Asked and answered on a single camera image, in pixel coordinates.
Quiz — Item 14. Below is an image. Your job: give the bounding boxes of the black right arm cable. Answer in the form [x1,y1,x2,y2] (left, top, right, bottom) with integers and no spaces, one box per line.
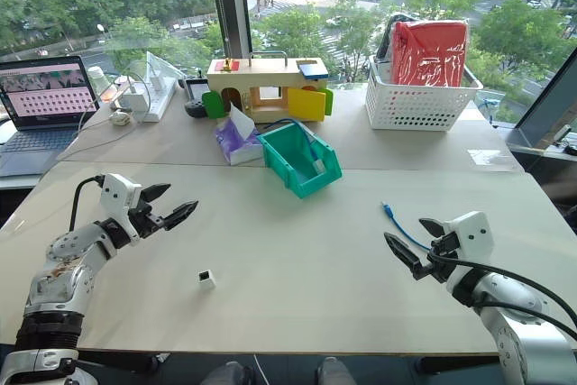
[426,251,577,337]

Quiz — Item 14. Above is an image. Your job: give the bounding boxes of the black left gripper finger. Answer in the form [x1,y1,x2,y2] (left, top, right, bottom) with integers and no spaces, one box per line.
[140,182,173,205]
[158,199,200,231]

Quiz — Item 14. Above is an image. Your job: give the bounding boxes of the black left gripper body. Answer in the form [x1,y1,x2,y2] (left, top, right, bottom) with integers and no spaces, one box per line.
[127,197,169,240]

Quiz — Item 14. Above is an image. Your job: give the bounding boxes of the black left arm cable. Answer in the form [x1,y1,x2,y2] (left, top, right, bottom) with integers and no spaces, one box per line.
[68,174,105,233]

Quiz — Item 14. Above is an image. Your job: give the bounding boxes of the purple tissue box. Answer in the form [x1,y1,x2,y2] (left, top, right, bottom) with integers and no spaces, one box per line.
[213,106,265,167]

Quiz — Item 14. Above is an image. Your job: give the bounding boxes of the clear acrylic stand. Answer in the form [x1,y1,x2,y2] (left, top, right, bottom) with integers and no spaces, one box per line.
[145,50,191,89]

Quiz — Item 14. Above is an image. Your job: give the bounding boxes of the black bag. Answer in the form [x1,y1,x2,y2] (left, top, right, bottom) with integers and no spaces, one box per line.
[375,12,408,64]

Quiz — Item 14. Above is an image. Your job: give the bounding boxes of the small black screen device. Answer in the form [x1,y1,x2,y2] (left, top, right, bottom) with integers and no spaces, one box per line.
[183,78,210,103]

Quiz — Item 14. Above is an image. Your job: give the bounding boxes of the open laptop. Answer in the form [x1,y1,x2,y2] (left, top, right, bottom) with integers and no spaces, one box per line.
[0,55,101,179]

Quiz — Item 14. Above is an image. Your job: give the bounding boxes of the dark monitor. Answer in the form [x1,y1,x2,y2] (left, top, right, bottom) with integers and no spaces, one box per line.
[513,59,577,152]

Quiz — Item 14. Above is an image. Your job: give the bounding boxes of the white paper cup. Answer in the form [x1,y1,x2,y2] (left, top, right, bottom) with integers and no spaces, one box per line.
[86,65,114,103]

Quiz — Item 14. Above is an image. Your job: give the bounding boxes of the small white cube adapter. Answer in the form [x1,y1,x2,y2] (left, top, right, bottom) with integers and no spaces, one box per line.
[197,269,218,291]

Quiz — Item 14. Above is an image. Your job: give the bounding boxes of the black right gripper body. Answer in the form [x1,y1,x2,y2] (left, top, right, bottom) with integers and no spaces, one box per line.
[411,233,460,286]

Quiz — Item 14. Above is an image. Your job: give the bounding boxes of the white power adapter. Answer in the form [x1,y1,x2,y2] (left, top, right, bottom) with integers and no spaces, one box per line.
[120,79,151,113]

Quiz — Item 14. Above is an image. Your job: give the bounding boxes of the wooden toy box coloured doors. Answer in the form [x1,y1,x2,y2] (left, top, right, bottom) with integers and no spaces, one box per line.
[201,50,336,125]

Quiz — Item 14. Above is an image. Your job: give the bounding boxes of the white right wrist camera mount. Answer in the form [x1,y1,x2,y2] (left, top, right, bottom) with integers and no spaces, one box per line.
[443,210,496,270]

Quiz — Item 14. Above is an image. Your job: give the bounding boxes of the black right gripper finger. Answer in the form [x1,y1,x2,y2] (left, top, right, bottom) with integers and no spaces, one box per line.
[418,217,448,239]
[383,232,426,276]

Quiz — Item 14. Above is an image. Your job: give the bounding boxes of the small white round object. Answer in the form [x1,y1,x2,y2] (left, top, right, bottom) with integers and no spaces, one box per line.
[108,108,133,127]

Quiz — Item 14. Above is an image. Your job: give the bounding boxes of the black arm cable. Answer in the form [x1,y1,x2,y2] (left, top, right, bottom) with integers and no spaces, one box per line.
[426,251,577,337]
[68,174,105,233]

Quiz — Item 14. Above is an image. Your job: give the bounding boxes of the green plastic bin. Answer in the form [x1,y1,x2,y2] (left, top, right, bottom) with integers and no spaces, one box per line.
[256,123,344,200]

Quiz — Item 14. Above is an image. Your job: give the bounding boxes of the dark window frame pillar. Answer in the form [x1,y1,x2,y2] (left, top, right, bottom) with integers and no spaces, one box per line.
[208,0,254,60]

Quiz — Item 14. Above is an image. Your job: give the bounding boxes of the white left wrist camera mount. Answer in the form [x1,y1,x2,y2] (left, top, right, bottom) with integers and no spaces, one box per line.
[99,172,143,242]

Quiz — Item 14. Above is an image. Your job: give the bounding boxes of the white power strip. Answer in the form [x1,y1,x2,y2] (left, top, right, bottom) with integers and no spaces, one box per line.
[117,75,179,124]

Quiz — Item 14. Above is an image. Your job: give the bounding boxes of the red plastic-wrapped package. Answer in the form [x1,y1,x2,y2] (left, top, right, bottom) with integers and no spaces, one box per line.
[389,19,471,87]

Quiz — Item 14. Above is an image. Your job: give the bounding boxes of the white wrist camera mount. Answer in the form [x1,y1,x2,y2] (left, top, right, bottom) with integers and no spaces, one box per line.
[443,210,496,270]
[99,172,143,242]

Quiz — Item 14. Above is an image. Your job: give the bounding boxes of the white perforated plastic basket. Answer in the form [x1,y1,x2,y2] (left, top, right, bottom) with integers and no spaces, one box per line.
[364,54,485,133]

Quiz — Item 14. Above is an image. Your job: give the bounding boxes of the white charger cable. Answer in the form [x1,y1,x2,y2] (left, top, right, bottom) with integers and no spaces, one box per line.
[71,69,152,136]

